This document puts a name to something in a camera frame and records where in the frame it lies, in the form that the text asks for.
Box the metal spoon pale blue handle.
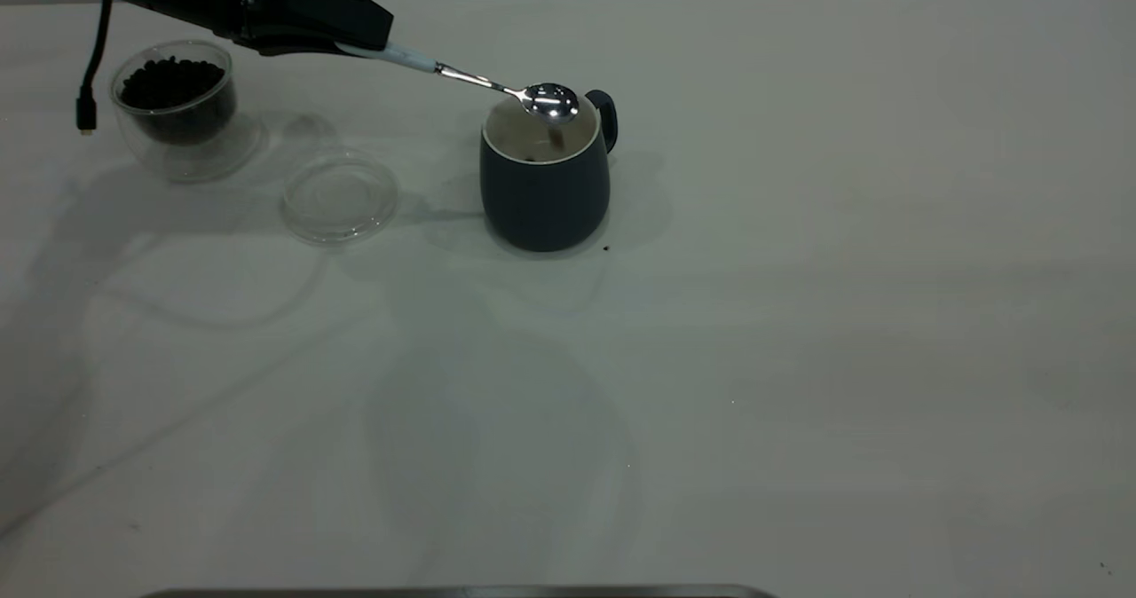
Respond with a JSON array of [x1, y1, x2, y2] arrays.
[[337, 41, 580, 124]]

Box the clear double-wall glass bowl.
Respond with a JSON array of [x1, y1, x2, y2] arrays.
[[109, 39, 265, 184]]

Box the dark coffee beans pile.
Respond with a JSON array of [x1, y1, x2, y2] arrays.
[[119, 57, 237, 145]]

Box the black cable with plug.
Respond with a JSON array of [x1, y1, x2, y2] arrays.
[[75, 0, 114, 136]]

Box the clear glass saucer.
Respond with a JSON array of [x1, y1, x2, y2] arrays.
[[282, 154, 400, 246]]

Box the dark grey cup white inside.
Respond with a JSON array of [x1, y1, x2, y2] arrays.
[[479, 88, 619, 254]]

